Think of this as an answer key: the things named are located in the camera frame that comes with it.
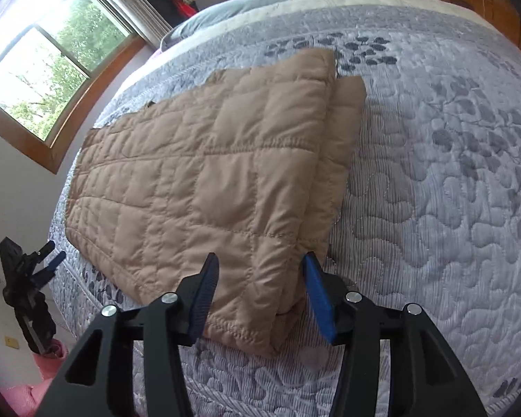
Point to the bed with grey quilt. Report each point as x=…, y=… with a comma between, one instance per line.
x=417, y=182

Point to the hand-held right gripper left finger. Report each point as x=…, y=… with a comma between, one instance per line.
x=204, y=299

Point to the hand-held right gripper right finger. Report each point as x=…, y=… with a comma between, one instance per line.
x=319, y=299

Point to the large wooden-framed window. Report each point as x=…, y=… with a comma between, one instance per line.
x=47, y=74

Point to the pink cloth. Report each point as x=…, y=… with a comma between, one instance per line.
x=39, y=391

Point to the plain grey curtain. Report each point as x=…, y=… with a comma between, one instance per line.
x=143, y=8

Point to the blue-grey pillow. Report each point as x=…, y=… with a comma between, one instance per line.
x=212, y=17

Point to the yellow paper piece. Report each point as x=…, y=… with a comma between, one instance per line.
x=12, y=342

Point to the wooden desk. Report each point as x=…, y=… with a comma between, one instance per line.
x=473, y=0

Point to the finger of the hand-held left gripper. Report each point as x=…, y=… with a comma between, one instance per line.
x=55, y=260
x=46, y=249

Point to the beige quilted jacket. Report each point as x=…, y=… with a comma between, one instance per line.
x=178, y=182

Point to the red hanging garment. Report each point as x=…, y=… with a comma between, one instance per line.
x=186, y=6

